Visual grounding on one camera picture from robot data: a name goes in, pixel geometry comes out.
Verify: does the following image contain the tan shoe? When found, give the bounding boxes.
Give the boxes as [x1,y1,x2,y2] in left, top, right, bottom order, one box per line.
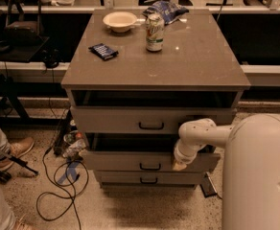
[0,137,35,171]

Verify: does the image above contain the black stick tool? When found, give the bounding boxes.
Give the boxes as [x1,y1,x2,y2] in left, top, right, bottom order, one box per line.
[0,150,39,176]

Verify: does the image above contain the white bowl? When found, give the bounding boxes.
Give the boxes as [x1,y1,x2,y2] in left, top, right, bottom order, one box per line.
[103,11,138,34]

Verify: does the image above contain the grey drawer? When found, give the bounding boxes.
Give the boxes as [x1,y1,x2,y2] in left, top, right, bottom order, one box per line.
[80,133,222,173]
[94,171,204,186]
[71,106,237,134]

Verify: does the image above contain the black floor power box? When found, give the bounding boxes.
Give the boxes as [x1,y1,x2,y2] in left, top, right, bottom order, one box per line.
[200,173,218,197]

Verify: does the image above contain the clear plastic bottle trash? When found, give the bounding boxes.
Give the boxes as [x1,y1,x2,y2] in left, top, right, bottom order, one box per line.
[62,139,86,158]

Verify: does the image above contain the black floor cable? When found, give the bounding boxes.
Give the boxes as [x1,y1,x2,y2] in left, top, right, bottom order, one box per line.
[35,147,90,230]

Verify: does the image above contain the blue chip bag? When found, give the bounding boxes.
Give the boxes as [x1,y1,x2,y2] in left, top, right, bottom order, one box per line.
[142,0,189,25]

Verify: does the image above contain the grey drawer cabinet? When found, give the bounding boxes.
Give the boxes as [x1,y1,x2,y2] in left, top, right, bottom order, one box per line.
[61,10,250,175]

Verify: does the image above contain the grey top drawer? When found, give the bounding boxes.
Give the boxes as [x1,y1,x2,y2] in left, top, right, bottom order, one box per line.
[71,106,237,134]

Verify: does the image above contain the black headphones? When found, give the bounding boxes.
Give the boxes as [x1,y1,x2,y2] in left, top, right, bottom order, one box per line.
[42,49,61,69]

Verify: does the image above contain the grey bottom drawer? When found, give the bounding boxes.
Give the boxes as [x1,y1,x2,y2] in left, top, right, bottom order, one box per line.
[94,171,204,186]

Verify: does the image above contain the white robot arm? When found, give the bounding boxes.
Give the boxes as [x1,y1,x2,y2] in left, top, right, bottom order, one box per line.
[173,114,280,230]

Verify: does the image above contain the black bag on shelf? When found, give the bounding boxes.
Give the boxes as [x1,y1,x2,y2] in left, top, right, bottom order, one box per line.
[4,0,43,47]

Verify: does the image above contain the green white soda can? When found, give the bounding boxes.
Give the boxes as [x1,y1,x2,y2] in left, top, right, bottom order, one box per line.
[146,13,165,52]

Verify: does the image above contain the dark blue snack bar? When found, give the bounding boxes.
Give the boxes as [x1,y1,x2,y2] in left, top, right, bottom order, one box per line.
[89,43,118,60]

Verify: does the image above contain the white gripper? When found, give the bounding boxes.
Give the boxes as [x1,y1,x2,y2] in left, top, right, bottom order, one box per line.
[172,139,199,172]

